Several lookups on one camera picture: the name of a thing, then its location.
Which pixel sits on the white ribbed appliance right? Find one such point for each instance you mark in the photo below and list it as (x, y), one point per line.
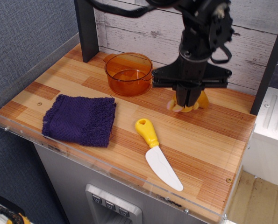
(261, 156)

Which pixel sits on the yellow object bottom left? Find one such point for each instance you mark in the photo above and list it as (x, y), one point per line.
(22, 219)

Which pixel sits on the dark vertical post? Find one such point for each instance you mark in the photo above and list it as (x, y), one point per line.
(87, 29)
(263, 87)

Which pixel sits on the dark vertical post right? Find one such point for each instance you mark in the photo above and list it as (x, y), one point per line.
(263, 87)

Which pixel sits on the grey toy fridge cabinet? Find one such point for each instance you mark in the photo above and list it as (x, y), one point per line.
(69, 179)

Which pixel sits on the silver dispenser button panel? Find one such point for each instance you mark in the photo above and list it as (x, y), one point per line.
(107, 208)

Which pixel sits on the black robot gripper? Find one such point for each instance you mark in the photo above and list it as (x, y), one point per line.
(184, 73)

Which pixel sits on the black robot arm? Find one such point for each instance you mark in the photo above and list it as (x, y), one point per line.
(207, 27)

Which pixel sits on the yellow plush bunny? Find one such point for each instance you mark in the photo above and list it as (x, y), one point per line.
(202, 102)

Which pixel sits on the purple towel napkin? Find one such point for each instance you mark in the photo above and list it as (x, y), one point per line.
(86, 121)

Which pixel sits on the clear acrylic edge guard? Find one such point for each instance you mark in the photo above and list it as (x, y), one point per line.
(204, 147)

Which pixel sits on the yellow handled white toy knife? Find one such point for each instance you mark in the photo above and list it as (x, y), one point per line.
(155, 157)

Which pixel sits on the orange transparent plastic pot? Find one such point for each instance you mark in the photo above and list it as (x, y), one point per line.
(128, 74)

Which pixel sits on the dark vertical post left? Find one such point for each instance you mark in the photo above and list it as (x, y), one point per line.
(87, 29)

